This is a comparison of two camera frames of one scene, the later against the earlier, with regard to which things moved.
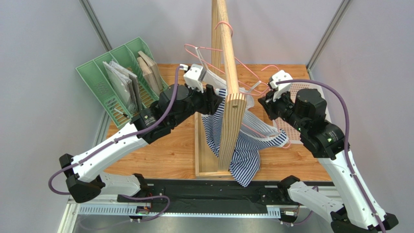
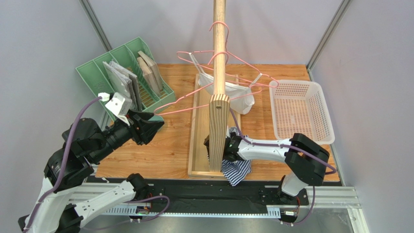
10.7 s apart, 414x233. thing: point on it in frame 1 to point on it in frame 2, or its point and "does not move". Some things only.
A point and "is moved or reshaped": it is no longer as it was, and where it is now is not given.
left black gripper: [208, 107] to [148, 130]
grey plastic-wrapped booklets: [126, 83] does not move
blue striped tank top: [253, 130] to [235, 171]
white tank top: [213, 78] to [241, 99]
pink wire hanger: [260, 90] to [159, 111]
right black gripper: [267, 103] to [207, 141]
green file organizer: [128, 76] does not move
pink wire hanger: [258, 80] is moved or reshaped
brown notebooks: [150, 73] does not move
